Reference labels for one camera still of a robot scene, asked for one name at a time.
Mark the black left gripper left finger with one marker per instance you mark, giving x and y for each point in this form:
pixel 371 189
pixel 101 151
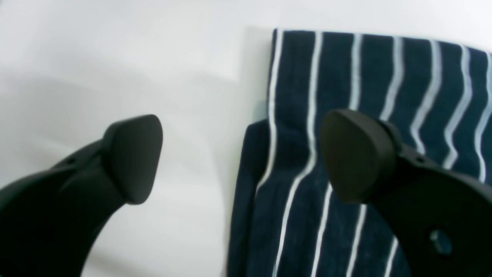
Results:
pixel 51 219

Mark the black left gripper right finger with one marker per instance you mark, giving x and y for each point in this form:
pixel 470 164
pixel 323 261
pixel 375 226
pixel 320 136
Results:
pixel 442 219

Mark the navy white striped T-shirt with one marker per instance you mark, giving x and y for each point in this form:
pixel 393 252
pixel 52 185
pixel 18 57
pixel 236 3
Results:
pixel 287 220

